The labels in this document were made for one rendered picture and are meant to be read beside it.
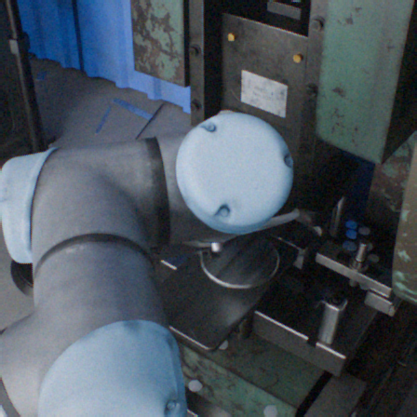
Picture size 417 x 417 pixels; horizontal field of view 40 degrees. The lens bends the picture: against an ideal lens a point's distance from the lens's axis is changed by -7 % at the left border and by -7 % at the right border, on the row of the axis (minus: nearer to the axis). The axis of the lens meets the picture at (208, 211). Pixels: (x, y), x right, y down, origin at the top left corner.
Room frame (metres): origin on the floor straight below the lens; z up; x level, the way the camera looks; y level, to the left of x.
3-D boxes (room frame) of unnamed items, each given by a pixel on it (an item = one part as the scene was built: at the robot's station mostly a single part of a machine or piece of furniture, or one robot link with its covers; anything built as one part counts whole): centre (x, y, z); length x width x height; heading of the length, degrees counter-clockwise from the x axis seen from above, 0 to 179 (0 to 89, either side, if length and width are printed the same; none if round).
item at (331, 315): (0.56, -0.19, 0.75); 0.03 x 0.03 x 0.10; 54
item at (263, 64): (0.74, -0.10, 1.04); 0.17 x 0.15 x 0.30; 144
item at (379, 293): (0.67, -0.26, 0.76); 0.17 x 0.06 x 0.10; 54
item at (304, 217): (0.77, -0.13, 0.86); 0.20 x 0.16 x 0.05; 54
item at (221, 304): (0.63, -0.02, 0.72); 0.25 x 0.14 x 0.14; 144
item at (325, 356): (0.77, -0.12, 0.68); 0.45 x 0.30 x 0.06; 54
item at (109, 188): (0.29, 0.08, 1.21); 0.11 x 0.11 x 0.08; 14
